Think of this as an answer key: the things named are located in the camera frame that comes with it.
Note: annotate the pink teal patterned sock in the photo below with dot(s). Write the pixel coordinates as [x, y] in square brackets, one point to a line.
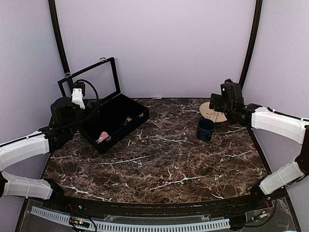
[104, 135]

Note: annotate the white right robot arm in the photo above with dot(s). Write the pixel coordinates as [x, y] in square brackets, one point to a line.
[284, 138]

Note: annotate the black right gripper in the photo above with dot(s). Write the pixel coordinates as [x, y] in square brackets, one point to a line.
[217, 97]

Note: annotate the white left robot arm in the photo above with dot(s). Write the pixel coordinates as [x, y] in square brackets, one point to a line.
[45, 140]

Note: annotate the black box glass lid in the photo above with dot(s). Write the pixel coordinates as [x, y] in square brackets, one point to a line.
[102, 75]

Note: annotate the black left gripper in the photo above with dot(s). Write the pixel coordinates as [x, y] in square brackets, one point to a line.
[92, 110]

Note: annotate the right black frame post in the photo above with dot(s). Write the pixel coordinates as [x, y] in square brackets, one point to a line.
[251, 43]

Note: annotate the white slotted cable duct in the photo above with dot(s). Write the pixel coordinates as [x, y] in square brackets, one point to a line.
[132, 224]

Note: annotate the black frame post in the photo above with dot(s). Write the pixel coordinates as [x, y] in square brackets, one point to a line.
[58, 37]
[251, 43]

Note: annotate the left black frame post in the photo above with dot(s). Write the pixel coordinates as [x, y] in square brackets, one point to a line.
[58, 37]

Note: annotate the dark blue cup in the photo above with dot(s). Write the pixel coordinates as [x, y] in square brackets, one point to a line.
[205, 128]

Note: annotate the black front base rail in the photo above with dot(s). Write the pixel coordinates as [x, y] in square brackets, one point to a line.
[279, 204]

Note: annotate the black storage box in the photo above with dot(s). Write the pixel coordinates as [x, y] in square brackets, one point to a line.
[111, 119]

